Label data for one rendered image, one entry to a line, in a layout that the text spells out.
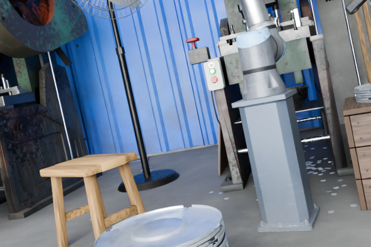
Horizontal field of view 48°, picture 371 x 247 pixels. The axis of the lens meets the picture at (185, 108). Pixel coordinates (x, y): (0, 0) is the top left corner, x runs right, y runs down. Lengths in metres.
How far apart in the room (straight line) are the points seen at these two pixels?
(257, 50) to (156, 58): 2.22
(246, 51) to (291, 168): 0.41
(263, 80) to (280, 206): 0.42
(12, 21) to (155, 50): 1.39
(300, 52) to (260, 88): 0.65
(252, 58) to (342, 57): 2.06
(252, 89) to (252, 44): 0.15
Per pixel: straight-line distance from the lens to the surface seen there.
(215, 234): 0.91
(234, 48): 2.14
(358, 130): 1.51
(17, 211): 2.65
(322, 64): 1.97
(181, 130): 3.55
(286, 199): 1.46
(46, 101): 2.99
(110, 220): 1.61
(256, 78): 1.42
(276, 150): 1.42
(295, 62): 2.03
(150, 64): 3.59
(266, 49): 1.44
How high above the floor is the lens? 0.54
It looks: 3 degrees down
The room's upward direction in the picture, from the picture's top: 12 degrees counter-clockwise
